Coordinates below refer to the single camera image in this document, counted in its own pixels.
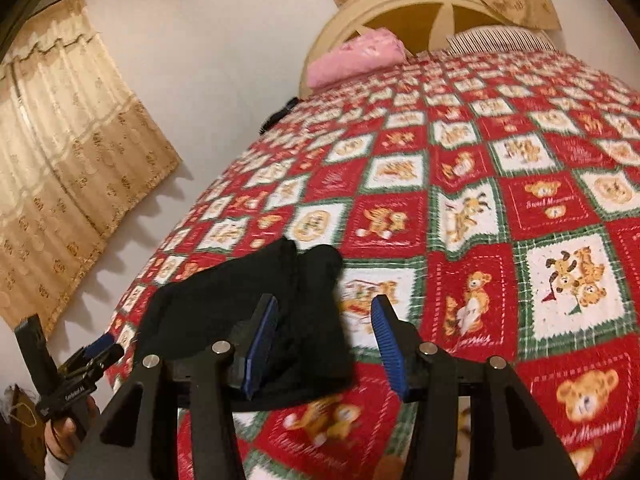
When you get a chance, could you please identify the black pants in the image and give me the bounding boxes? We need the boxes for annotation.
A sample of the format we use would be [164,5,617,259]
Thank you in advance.
[134,237,355,412]

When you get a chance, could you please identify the white sleeved left forearm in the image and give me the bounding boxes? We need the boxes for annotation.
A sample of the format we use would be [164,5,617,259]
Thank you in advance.
[44,453,68,480]

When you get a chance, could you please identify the dark clothing bundle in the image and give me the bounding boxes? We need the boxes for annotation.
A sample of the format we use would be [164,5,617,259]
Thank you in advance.
[259,96,299,136]

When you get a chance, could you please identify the person's left hand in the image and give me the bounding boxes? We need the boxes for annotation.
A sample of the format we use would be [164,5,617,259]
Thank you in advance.
[43,417,80,465]

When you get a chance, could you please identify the red teddy bear bedspread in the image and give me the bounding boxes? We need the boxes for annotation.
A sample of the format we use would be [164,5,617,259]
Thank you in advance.
[111,51,639,479]

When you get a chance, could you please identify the pink folded blanket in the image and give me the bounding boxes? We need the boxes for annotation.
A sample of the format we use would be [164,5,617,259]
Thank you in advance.
[306,28,407,90]

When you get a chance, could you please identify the striped pillow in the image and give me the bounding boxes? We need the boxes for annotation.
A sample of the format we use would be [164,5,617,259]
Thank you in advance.
[447,25,556,54]

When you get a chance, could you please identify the cream wooden headboard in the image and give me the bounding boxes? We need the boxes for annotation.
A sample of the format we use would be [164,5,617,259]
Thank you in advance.
[298,0,508,99]

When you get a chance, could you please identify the beige patterned curtain side wall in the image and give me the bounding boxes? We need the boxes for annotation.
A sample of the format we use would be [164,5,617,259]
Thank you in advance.
[1,0,180,333]

